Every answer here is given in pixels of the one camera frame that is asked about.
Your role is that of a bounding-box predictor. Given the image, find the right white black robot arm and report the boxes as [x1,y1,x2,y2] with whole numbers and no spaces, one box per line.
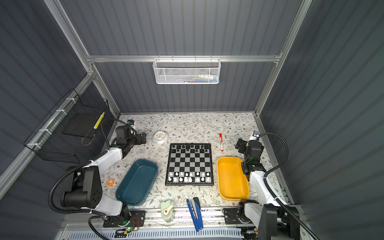
[236,131,319,240]

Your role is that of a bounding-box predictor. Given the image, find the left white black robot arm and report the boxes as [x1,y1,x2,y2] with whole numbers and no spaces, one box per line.
[48,119,147,217]

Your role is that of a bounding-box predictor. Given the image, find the black white chess board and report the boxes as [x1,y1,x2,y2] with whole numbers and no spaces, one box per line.
[165,143,214,186]

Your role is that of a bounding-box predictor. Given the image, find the red white marker pen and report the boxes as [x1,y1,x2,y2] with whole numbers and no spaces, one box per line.
[219,133,224,152]

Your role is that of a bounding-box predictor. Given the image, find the yellow plastic tray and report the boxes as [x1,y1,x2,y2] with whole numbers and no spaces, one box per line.
[217,157,250,201]

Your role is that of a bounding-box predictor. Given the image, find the yellow green marker in basket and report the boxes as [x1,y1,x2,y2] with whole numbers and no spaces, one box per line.
[93,112,105,130]

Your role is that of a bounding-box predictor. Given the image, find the teal plastic tray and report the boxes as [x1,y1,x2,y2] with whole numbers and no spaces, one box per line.
[115,159,159,206]

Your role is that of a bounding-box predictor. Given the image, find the light green tape dispenser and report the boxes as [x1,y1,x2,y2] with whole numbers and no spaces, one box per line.
[160,200,175,223]

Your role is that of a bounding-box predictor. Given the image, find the blue black stapler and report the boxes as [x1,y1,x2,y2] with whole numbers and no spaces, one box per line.
[186,197,204,232]

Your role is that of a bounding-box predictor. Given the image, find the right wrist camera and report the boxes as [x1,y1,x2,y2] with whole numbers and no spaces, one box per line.
[250,131,261,141]

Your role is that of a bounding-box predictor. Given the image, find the black wire side basket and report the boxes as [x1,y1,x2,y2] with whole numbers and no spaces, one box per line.
[24,93,112,164]

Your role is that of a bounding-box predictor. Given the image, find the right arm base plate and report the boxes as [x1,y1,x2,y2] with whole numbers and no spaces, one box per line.
[222,208,250,225]

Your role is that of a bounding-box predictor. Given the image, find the white wire wall basket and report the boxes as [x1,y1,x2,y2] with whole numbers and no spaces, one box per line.
[153,58,222,85]

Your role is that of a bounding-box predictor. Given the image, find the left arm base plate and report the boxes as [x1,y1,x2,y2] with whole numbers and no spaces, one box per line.
[103,210,146,228]

